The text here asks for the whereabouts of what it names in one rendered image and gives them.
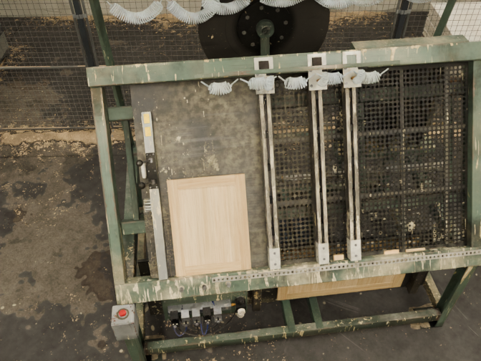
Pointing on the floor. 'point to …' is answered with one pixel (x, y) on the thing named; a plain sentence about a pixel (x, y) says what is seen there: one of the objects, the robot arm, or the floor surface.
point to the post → (134, 349)
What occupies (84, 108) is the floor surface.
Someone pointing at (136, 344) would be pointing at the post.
